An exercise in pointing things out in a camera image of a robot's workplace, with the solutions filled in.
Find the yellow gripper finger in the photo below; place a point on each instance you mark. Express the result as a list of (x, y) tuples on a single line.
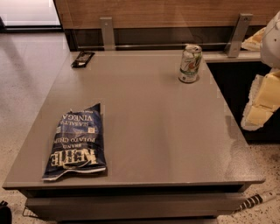
[(268, 96), (254, 118)]

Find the white green soda can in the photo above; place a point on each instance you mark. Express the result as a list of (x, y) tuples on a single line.
[(190, 63)]

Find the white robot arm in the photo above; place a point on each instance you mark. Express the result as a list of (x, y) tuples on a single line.
[(270, 54)]

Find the black object on floor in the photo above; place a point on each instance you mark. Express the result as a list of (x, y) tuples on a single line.
[(5, 213)]

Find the metal wall bracket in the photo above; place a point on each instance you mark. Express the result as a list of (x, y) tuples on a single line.
[(107, 32), (234, 45)]

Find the left metal wall bracket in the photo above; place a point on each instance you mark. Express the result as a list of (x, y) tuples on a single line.
[(107, 32)]

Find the striped black white tube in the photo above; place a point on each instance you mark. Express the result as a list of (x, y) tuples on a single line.
[(256, 200)]

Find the blue Kettle chip bag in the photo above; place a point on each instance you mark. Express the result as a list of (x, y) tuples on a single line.
[(77, 145)]

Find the horizontal metal rail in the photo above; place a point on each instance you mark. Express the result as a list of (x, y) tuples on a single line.
[(207, 46)]

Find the grey table drawer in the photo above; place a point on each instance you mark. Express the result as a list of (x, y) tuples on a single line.
[(101, 208)]

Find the right metal wall bracket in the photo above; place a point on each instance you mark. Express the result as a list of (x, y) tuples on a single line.
[(234, 45)]

